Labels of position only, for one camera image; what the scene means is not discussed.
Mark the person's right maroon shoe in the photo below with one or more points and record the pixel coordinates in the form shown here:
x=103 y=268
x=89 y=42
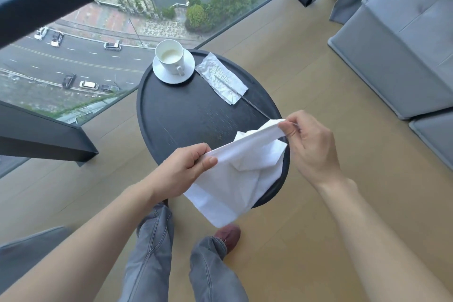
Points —
x=230 y=236

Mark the person's left forearm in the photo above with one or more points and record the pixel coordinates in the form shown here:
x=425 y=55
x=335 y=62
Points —
x=81 y=245

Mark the person's left hand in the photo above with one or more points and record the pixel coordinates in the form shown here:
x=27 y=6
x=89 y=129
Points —
x=177 y=170

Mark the person's left leg grey jeans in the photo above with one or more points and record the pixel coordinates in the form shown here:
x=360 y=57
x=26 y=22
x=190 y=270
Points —
x=148 y=255

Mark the smooth white napkin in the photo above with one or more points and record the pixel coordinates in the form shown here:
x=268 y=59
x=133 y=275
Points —
x=230 y=185

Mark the person's right leg grey jeans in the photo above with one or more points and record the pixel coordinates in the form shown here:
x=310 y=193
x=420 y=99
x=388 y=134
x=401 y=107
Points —
x=212 y=273

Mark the person's right hand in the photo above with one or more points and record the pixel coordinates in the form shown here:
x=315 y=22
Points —
x=315 y=149

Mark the round black table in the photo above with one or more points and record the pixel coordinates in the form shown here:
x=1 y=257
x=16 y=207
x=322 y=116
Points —
x=184 y=117

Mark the grey sofa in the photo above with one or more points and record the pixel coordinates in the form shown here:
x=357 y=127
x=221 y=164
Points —
x=400 y=46

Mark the person's leg grey jeans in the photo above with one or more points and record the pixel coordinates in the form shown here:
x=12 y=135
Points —
x=212 y=273
x=148 y=255

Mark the black window post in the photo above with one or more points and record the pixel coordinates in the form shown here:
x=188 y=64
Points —
x=42 y=135

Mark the white saucer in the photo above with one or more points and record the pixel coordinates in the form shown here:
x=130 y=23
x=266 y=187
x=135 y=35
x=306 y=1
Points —
x=162 y=77

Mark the white cup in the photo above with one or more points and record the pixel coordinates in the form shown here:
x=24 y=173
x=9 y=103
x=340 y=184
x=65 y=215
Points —
x=170 y=54

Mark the metal stirring spoon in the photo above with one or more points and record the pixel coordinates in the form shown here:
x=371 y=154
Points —
x=255 y=106

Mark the person's right forearm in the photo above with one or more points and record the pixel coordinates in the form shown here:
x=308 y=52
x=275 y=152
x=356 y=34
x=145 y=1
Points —
x=382 y=241

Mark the person's grey shirt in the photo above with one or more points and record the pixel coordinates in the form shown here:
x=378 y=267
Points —
x=24 y=248

